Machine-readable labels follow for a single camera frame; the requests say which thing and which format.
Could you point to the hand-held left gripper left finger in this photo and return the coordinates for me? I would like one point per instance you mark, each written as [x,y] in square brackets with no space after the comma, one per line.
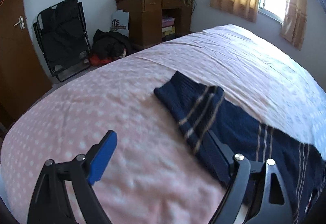
[103,157]

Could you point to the dark yellow box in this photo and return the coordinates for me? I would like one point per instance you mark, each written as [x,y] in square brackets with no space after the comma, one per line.
[168,31]

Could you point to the black jacket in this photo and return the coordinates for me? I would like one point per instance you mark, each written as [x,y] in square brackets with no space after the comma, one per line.
[109,43]

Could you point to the navy striped knit sweater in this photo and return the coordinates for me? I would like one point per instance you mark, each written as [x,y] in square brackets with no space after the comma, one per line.
[229,122]

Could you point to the pink and blue printed blanket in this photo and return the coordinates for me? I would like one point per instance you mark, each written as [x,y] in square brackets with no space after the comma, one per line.
[122,91]

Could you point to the white paper bag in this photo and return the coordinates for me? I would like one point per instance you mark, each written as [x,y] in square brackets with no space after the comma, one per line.
[120,23]

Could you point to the brown wooden door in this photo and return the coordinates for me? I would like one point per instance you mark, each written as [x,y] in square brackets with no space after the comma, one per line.
[17,66]

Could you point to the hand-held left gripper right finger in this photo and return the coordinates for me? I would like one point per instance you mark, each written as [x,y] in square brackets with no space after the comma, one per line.
[224,156]

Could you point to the black folding chair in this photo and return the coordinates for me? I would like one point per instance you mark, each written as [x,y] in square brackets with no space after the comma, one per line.
[62,43]

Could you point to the red cloth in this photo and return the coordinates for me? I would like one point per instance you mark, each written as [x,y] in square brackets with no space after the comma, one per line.
[99,60]

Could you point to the brown wooden desk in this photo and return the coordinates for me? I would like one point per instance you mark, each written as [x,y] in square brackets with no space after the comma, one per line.
[145,23]

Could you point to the pink box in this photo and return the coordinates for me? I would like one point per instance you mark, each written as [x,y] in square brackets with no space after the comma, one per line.
[168,21]

